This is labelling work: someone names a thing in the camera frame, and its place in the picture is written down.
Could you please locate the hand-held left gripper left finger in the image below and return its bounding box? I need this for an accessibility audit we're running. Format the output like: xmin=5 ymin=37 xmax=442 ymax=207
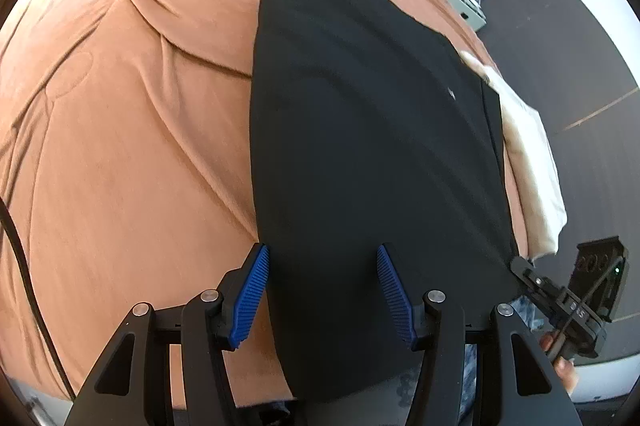
xmin=65 ymin=243 xmax=271 ymax=426

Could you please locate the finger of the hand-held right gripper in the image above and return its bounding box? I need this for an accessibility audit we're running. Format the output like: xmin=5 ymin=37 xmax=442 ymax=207
xmin=509 ymin=256 xmax=553 ymax=304

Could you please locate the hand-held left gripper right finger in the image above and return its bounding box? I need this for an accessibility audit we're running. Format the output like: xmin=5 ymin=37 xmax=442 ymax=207
xmin=376 ymin=243 xmax=584 ymax=426

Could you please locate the black long-sleeve shirt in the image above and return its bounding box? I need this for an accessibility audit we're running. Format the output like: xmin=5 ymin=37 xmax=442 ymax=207
xmin=248 ymin=0 xmax=527 ymax=405

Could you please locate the person's right hand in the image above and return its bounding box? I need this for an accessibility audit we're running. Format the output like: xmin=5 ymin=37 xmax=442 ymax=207
xmin=540 ymin=330 xmax=580 ymax=398

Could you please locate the blue printed bed sheet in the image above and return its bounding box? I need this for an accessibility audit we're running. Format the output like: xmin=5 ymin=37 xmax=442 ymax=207
xmin=507 ymin=296 xmax=547 ymax=333

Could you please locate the person's leg in patterned pants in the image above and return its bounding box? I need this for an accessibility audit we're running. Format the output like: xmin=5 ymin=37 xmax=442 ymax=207
xmin=280 ymin=363 xmax=427 ymax=426

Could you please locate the cream blanket corner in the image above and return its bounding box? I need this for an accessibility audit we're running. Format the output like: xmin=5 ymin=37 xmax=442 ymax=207
xmin=459 ymin=50 xmax=569 ymax=258

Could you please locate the orange blanket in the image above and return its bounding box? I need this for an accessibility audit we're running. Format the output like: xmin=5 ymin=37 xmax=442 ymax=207
xmin=0 ymin=0 xmax=503 ymax=407

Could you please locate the black cable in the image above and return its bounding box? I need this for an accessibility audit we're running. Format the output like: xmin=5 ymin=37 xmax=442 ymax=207
xmin=0 ymin=195 xmax=77 ymax=403

